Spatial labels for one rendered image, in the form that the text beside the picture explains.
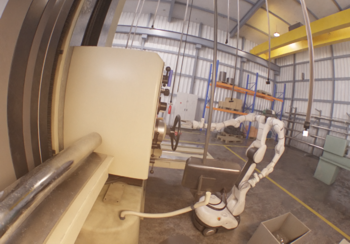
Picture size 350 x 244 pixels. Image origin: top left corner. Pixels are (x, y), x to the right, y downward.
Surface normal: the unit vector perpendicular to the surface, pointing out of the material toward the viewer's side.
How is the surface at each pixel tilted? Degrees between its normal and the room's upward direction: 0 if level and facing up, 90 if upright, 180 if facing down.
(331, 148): 90
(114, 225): 0
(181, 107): 90
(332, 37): 90
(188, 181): 109
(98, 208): 0
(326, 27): 90
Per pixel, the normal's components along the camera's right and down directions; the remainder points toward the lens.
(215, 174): -0.18, 0.39
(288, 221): -0.98, -0.15
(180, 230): 0.16, -0.98
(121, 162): 0.12, 0.11
